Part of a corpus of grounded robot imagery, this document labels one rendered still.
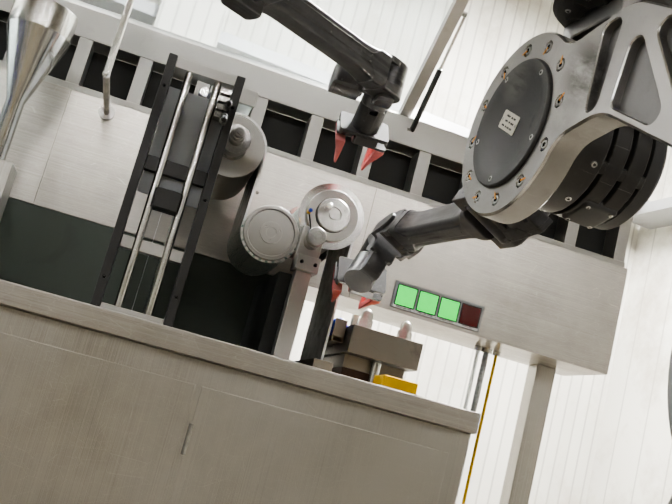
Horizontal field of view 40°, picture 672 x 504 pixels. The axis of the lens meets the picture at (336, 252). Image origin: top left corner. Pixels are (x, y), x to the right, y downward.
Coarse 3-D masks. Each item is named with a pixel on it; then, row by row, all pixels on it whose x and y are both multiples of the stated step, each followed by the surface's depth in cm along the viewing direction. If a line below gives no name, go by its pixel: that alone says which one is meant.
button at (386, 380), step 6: (378, 378) 176; (384, 378) 173; (390, 378) 173; (396, 378) 174; (384, 384) 173; (390, 384) 173; (396, 384) 174; (402, 384) 174; (408, 384) 174; (414, 384) 174; (402, 390) 174; (408, 390) 174; (414, 390) 174
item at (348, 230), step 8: (320, 192) 203; (328, 192) 203; (336, 192) 203; (312, 200) 202; (320, 200) 202; (344, 200) 204; (352, 200) 204; (312, 208) 202; (352, 208) 204; (312, 216) 201; (352, 216) 203; (312, 224) 201; (352, 224) 203; (328, 232) 202; (344, 232) 202; (352, 232) 203; (328, 240) 201; (336, 240) 202
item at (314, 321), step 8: (336, 256) 215; (344, 256) 207; (328, 264) 222; (328, 272) 219; (328, 280) 216; (320, 288) 223; (328, 288) 213; (320, 296) 220; (328, 296) 211; (320, 304) 217; (328, 304) 208; (336, 304) 201; (312, 312) 223; (320, 312) 214; (328, 312) 205; (312, 320) 220; (320, 320) 211; (328, 320) 203; (312, 328) 218
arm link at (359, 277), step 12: (384, 240) 175; (360, 252) 175; (372, 252) 172; (384, 252) 173; (396, 252) 175; (360, 264) 171; (372, 264) 170; (384, 264) 172; (348, 276) 172; (360, 276) 171; (372, 276) 170; (360, 288) 173
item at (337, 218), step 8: (328, 200) 202; (336, 200) 202; (320, 208) 201; (336, 208) 202; (344, 208) 202; (320, 216) 201; (328, 216) 201; (336, 216) 201; (344, 216) 202; (320, 224) 201; (328, 224) 201; (336, 224) 201; (344, 224) 202; (336, 232) 203
